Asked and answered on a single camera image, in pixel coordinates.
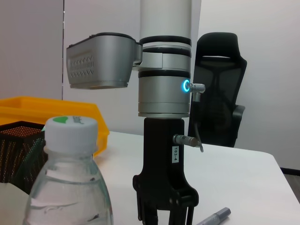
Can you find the black mesh pen holder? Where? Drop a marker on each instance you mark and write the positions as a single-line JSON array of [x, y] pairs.
[[14, 152]]

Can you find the grey marker pen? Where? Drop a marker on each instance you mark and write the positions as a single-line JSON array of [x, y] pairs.
[[218, 214]]

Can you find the yellow plastic bin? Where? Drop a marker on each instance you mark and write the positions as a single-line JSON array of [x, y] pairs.
[[70, 110]]

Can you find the black mesh office chair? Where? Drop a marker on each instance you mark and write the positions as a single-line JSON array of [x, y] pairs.
[[218, 98]]

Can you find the clear water bottle green label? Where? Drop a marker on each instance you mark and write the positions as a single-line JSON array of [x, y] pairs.
[[70, 187]]

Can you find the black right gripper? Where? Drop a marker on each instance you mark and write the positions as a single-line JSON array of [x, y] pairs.
[[164, 152]]

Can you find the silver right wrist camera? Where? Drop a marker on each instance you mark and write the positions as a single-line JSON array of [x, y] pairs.
[[100, 63]]

